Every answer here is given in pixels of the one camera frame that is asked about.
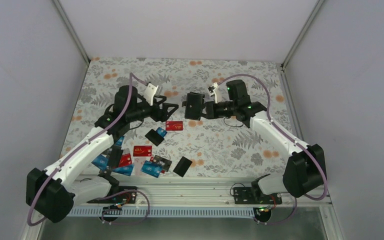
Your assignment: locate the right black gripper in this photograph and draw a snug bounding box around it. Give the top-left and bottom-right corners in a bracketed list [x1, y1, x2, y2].
[194, 100, 237, 119]

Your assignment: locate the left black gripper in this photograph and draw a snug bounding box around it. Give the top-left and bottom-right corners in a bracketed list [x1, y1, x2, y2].
[127, 95, 179, 123]

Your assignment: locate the black card holder wallet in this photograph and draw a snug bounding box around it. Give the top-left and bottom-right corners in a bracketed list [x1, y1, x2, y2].
[182, 92, 205, 121]

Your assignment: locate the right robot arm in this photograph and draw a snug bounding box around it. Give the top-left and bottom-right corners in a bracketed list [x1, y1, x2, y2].
[202, 79, 328, 204]

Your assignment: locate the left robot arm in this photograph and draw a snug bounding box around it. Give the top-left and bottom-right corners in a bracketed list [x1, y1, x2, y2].
[25, 85, 179, 227]

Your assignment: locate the red VIP card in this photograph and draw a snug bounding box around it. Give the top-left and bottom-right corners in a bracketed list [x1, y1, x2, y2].
[165, 120, 184, 131]

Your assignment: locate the blue card under black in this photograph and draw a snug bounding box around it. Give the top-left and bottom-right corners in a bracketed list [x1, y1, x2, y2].
[156, 127, 167, 138]

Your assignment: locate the red card centre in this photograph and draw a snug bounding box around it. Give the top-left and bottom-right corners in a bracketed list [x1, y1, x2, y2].
[132, 145, 152, 157]

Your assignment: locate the blue card with chip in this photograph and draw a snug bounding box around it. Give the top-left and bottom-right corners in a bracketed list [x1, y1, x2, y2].
[114, 136, 125, 147]

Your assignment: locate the black patterned card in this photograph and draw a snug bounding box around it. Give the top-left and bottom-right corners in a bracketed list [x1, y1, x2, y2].
[150, 155, 172, 173]

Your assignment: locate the blue card lower centre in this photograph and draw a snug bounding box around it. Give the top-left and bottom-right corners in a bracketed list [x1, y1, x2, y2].
[140, 161, 163, 178]

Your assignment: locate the red card lower left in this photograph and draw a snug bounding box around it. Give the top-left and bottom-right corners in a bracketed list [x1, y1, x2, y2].
[118, 153, 133, 167]

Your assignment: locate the blue card lower left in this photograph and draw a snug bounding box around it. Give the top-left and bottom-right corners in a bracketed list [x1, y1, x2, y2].
[112, 164, 134, 176]

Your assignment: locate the blue card far left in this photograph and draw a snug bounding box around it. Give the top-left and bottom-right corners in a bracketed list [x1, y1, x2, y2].
[92, 154, 109, 171]

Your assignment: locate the floral patterned table mat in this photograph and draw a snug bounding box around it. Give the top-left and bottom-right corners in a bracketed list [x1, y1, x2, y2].
[55, 56, 304, 179]

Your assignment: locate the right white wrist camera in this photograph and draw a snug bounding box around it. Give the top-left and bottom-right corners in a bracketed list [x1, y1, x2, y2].
[208, 82, 223, 104]

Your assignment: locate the aluminium rail frame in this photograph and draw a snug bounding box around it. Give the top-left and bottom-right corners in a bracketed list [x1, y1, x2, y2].
[34, 174, 333, 208]

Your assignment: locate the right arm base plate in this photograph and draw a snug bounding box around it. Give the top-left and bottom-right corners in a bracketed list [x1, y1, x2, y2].
[232, 186, 283, 205]

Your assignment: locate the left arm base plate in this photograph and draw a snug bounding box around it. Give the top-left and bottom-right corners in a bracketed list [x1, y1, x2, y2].
[87, 186, 138, 204]

